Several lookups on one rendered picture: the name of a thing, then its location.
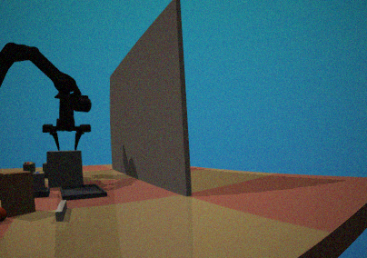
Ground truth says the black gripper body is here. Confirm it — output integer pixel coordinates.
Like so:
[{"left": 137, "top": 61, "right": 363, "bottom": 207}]
[{"left": 43, "top": 109, "right": 91, "bottom": 133}]

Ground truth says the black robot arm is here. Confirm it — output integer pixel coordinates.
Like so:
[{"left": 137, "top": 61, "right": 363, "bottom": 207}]
[{"left": 0, "top": 42, "right": 91, "bottom": 113}]

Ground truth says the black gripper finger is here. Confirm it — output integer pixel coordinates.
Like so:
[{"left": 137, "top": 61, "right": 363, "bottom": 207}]
[
  {"left": 74, "top": 133, "right": 84, "bottom": 150},
  {"left": 49, "top": 133, "right": 60, "bottom": 151}
]

